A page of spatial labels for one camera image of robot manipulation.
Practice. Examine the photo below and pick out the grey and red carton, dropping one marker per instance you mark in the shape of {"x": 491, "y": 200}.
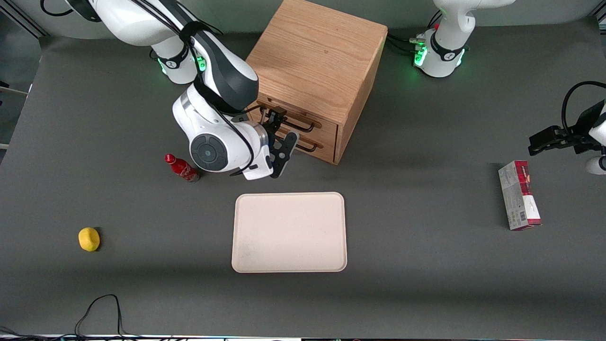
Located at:
{"x": 518, "y": 199}

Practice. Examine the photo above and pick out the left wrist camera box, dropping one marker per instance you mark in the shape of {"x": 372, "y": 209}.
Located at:
{"x": 595, "y": 166}

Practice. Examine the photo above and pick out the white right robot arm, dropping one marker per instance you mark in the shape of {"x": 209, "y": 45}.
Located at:
{"x": 208, "y": 152}

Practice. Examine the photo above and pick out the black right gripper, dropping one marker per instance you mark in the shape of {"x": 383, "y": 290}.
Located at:
{"x": 271, "y": 126}

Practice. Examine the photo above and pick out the red cola bottle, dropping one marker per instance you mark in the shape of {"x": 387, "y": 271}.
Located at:
{"x": 182, "y": 168}

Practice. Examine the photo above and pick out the yellow lemon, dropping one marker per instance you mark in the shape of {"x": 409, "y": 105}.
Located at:
{"x": 89, "y": 239}

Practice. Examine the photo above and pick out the wooden drawer cabinet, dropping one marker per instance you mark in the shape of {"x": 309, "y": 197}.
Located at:
{"x": 312, "y": 57}

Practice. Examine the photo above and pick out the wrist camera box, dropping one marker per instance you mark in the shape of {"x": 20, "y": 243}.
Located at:
{"x": 284, "y": 156}
{"x": 595, "y": 166}

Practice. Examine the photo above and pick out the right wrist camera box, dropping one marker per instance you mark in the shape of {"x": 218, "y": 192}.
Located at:
{"x": 284, "y": 156}

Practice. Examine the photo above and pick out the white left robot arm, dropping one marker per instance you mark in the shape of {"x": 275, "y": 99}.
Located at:
{"x": 445, "y": 57}

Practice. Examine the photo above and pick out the wooden drawer with short front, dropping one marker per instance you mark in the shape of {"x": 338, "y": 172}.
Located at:
{"x": 326, "y": 150}

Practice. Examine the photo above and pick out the wooden drawer with tall front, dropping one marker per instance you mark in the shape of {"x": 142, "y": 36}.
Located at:
{"x": 326, "y": 130}

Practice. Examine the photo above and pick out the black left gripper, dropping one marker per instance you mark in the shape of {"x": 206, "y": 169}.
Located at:
{"x": 580, "y": 137}

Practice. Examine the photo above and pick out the cream plastic tray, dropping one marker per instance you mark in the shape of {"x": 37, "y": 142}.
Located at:
{"x": 289, "y": 232}

